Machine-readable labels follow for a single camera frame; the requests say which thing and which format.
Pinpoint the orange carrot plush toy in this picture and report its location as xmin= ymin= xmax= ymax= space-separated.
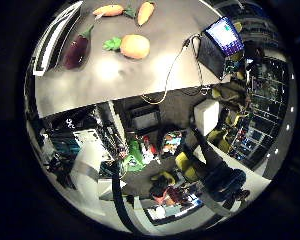
xmin=136 ymin=1 xmax=157 ymax=27
xmin=92 ymin=4 xmax=138 ymax=19

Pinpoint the white plastic container bin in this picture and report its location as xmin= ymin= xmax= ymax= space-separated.
xmin=33 ymin=1 xmax=85 ymax=77

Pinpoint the white box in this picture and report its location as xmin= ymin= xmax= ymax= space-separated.
xmin=193 ymin=98 xmax=221 ymax=137

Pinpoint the black cable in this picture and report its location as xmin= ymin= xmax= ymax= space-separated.
xmin=189 ymin=34 xmax=212 ymax=97

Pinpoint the purple eggplant plush toy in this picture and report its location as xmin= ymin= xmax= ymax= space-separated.
xmin=62 ymin=24 xmax=95 ymax=71

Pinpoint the person in dark clothes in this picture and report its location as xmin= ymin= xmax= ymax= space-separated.
xmin=189 ymin=125 xmax=252 ymax=209

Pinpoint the round orange plush with leaves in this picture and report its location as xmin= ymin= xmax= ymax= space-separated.
xmin=102 ymin=33 xmax=152 ymax=61

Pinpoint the white cable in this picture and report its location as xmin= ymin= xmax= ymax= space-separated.
xmin=141 ymin=37 xmax=192 ymax=106

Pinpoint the green bag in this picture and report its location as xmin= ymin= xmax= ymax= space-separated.
xmin=122 ymin=139 xmax=146 ymax=173

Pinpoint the open black laptop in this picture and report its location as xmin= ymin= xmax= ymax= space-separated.
xmin=196 ymin=16 xmax=245 ymax=81

